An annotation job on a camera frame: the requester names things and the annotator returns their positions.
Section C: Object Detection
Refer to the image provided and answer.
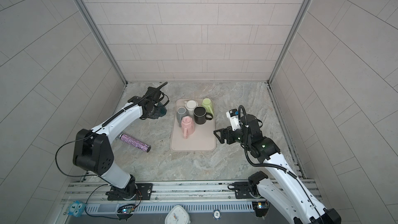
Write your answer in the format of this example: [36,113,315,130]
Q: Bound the left circuit board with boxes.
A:
[117,204,136,215]

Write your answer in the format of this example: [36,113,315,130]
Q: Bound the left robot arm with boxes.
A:
[72,83,167,200]

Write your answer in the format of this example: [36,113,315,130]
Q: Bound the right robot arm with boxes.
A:
[214,105,342,224]

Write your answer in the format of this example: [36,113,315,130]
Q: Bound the dark green mug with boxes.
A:
[155,102,167,117]

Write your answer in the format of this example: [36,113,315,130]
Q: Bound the pink mug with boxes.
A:
[181,116,195,139]

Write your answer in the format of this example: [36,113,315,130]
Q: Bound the right circuit board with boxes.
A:
[252,201,270,219]

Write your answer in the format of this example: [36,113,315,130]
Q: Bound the grey mug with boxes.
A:
[176,107,189,127]

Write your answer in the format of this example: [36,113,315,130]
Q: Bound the light green mug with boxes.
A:
[202,98,215,116]

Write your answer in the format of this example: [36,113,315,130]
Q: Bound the white mug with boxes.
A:
[184,100,198,118]

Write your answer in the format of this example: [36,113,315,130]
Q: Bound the beige plastic tray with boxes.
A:
[170,99,217,151]

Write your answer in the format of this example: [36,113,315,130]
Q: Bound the white kitchen timer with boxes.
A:
[164,205,191,224]

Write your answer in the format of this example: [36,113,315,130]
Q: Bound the circuit board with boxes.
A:
[252,201,270,219]
[117,204,136,215]

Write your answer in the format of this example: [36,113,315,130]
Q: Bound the round blue badge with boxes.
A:
[212,209,221,220]

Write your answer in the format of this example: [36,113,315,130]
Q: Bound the black mug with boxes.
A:
[193,106,214,125]

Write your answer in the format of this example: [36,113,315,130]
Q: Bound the purple glitter tube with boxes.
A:
[119,133,151,152]

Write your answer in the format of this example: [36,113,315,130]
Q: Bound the aluminium mounting rail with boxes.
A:
[62,178,321,202]

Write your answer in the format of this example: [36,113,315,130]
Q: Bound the blue tag block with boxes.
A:
[67,201,86,217]

